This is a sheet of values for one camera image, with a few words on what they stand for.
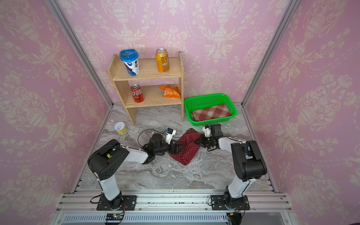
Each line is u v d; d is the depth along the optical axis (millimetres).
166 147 810
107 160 495
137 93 858
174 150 805
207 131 901
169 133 813
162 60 713
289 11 700
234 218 717
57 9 702
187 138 920
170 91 913
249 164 471
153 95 975
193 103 1201
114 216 725
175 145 799
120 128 996
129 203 745
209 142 814
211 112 1056
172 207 731
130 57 683
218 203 730
